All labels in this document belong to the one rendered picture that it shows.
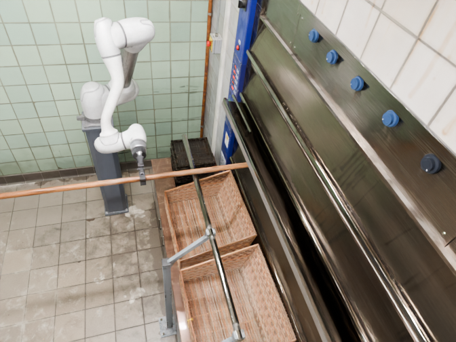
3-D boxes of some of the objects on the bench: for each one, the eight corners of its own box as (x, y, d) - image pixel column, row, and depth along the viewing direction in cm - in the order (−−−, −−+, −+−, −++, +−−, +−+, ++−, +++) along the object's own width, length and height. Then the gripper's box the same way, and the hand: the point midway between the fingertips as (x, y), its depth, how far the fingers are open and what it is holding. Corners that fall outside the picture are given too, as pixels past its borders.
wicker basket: (226, 193, 256) (231, 167, 236) (252, 258, 220) (259, 235, 200) (163, 203, 242) (161, 178, 222) (178, 274, 207) (178, 252, 187)
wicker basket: (252, 263, 217) (259, 241, 197) (286, 356, 182) (299, 340, 161) (177, 280, 204) (177, 258, 184) (199, 384, 168) (201, 371, 148)
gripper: (144, 140, 185) (149, 171, 170) (146, 160, 197) (151, 191, 182) (130, 141, 183) (134, 173, 168) (133, 161, 195) (137, 193, 180)
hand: (142, 177), depth 177 cm, fingers closed on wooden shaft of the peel, 3 cm apart
